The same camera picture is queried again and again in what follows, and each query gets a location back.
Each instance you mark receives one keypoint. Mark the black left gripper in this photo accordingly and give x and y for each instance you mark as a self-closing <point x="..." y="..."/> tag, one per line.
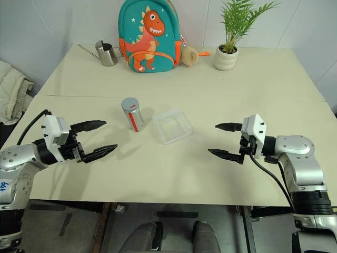
<point x="69" y="150"/>

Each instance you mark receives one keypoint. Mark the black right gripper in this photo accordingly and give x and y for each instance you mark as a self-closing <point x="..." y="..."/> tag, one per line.
<point x="247" y="149"/>

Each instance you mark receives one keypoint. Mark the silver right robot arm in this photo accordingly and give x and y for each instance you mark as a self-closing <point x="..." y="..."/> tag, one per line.
<point x="297" y="160"/>

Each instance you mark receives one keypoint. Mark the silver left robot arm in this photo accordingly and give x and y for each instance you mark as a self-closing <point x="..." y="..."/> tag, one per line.
<point x="15" y="158"/>

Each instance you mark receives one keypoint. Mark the grey red canister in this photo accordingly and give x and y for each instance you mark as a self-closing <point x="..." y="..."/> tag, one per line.
<point x="133" y="116"/>

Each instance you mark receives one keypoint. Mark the clear square plastic container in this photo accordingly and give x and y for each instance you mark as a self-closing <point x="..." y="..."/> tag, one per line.
<point x="171" y="127"/>

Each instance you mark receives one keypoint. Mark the stainless steel watering can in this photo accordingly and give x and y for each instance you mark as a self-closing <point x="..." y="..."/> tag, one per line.
<point x="104" y="52"/>

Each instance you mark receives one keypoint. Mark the green plant in white pot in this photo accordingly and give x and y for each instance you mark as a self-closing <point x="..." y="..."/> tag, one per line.
<point x="228" y="54"/>

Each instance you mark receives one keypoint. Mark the beige fluffy plush pendant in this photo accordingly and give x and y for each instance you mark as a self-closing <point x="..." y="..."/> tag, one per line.
<point x="190" y="56"/>

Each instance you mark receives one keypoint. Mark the cream quilted jacket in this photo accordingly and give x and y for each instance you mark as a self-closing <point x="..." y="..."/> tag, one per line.
<point x="11" y="92"/>

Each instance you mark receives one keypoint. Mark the dark grey right robot leg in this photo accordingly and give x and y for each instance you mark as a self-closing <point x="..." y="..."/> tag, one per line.
<point x="205" y="238"/>

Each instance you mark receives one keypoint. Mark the dark grey robot leg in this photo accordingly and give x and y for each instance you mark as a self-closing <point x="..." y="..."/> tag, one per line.
<point x="143" y="238"/>
<point x="205" y="238"/>

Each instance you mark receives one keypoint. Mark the dark grey left robot leg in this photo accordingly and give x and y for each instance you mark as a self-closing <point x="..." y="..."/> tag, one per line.
<point x="143" y="238"/>

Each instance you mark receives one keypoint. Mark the teal dinosaur backpack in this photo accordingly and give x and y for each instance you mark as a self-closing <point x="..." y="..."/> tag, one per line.
<point x="148" y="35"/>

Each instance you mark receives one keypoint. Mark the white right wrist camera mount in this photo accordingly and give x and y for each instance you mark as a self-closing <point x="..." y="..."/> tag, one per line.
<point x="254" y="129"/>

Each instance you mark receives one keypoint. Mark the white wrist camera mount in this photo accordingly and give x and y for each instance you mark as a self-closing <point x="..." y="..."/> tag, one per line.
<point x="254" y="129"/>
<point x="52" y="129"/>

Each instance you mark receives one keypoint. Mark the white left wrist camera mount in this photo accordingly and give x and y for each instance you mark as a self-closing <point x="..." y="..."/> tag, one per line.
<point x="52" y="129"/>

